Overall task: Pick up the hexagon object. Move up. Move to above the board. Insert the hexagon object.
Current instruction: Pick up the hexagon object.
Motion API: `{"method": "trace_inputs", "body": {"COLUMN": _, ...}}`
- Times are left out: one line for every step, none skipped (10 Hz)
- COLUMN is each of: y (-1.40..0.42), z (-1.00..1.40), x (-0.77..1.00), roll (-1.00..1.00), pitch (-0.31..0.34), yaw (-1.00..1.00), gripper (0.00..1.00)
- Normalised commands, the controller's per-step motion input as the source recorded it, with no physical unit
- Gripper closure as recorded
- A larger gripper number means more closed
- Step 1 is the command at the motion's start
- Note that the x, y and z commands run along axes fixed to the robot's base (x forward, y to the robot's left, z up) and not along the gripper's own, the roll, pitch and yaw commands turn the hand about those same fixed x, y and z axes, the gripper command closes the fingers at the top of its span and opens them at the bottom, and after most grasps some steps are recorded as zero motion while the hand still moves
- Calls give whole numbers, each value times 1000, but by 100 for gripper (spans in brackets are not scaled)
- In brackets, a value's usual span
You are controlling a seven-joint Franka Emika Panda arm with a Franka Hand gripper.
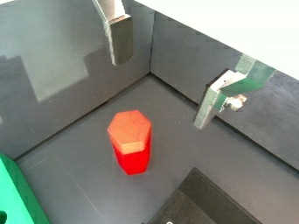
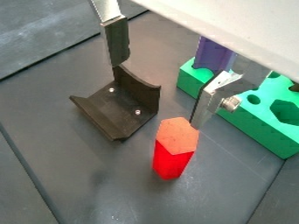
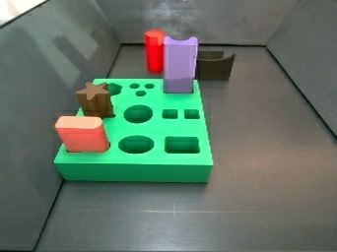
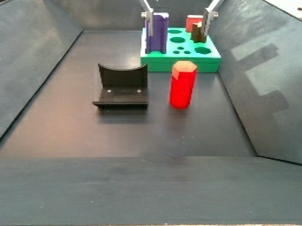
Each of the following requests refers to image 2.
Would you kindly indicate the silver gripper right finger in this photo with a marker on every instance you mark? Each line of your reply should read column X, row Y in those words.
column 220, row 93

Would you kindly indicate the green shape board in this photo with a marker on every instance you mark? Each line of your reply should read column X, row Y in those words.
column 268, row 115

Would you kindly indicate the red hexagon peg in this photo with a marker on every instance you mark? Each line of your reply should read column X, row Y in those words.
column 176, row 144

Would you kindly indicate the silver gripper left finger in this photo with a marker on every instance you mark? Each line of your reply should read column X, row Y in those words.
column 115, row 28

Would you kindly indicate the black curved bracket holder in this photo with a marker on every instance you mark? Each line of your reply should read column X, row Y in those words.
column 122, row 106

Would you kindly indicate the purple tall peg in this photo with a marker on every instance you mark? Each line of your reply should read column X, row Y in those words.
column 213, row 56

